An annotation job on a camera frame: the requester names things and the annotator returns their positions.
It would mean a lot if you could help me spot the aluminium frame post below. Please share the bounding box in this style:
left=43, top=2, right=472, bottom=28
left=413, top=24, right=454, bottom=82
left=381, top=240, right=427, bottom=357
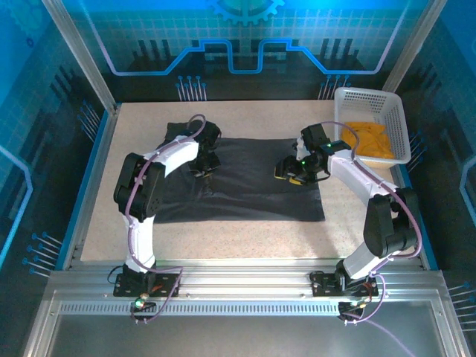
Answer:
left=382, top=0, right=449, bottom=94
left=40, top=0, right=122, bottom=112

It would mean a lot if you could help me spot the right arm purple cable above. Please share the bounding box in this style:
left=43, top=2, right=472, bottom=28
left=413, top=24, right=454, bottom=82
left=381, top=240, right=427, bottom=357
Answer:
left=318, top=120, right=424, bottom=324

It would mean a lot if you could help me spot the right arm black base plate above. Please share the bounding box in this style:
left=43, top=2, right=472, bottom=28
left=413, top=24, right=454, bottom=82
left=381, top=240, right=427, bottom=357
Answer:
left=309, top=270, right=380, bottom=298

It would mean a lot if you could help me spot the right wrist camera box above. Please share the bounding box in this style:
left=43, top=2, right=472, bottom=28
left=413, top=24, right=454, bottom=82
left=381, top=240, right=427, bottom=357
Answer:
left=296, top=124, right=329, bottom=157

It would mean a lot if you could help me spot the aluminium front rail beam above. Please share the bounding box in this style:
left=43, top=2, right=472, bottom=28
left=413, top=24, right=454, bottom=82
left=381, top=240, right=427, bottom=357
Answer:
left=44, top=258, right=447, bottom=303

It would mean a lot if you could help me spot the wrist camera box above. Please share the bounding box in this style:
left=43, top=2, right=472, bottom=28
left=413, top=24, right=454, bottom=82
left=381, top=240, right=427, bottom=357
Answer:
left=296, top=124, right=329, bottom=157
left=199, top=120, right=223, bottom=147

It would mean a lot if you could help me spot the white perforated plastic basket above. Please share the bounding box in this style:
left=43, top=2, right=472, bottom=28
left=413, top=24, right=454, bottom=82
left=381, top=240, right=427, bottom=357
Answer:
left=333, top=86, right=413, bottom=169

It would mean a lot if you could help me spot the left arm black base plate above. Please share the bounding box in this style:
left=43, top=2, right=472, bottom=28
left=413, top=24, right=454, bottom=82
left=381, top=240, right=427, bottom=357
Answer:
left=113, top=272, right=182, bottom=298

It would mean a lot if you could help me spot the small LED connector board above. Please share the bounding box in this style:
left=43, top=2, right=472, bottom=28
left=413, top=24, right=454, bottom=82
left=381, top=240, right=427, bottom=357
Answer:
left=337, top=297, right=373, bottom=325
left=129, top=292, right=158, bottom=324

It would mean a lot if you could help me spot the orange t-shirt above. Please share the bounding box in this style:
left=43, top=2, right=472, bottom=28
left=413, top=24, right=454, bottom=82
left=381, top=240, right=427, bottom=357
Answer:
left=341, top=121, right=396, bottom=161

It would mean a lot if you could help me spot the slotted grey cable duct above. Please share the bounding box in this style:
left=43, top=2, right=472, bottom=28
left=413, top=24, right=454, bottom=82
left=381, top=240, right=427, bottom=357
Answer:
left=58, top=300, right=343, bottom=317

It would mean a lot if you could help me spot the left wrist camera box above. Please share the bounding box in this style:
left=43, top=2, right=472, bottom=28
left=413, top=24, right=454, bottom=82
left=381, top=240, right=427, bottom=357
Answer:
left=199, top=120, right=223, bottom=147

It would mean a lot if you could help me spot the grey metal tray panel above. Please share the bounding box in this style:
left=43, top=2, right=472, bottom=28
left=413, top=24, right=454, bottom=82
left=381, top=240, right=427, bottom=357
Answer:
left=22, top=289, right=472, bottom=357

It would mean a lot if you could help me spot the dark grey t-shirt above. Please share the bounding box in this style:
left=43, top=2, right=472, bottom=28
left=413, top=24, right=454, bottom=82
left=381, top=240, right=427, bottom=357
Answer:
left=154, top=121, right=327, bottom=224

